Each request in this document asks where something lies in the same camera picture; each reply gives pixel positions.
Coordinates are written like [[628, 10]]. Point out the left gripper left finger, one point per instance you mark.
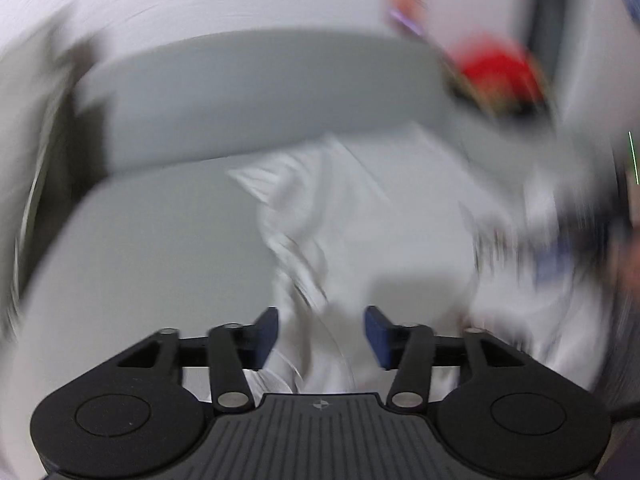
[[231, 350]]

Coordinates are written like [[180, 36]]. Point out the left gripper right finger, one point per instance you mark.
[[409, 351]]

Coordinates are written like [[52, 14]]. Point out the white hooded sweatshirt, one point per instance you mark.
[[401, 221]]

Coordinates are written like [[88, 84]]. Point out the grey sofa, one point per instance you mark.
[[160, 235]]

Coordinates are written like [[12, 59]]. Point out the red garment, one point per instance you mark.
[[485, 46]]

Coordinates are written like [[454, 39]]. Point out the red smartphone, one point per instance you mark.
[[407, 18]]

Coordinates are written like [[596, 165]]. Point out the dark window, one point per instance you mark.
[[545, 34]]

